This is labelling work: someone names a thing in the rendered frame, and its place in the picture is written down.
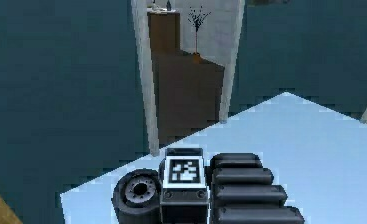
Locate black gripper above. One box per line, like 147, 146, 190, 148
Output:
112, 168, 163, 224

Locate bare twig houseplant orange pot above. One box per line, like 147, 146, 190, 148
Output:
186, 5, 212, 64

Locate brown wooden cabinet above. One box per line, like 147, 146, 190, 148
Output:
147, 9, 181, 54

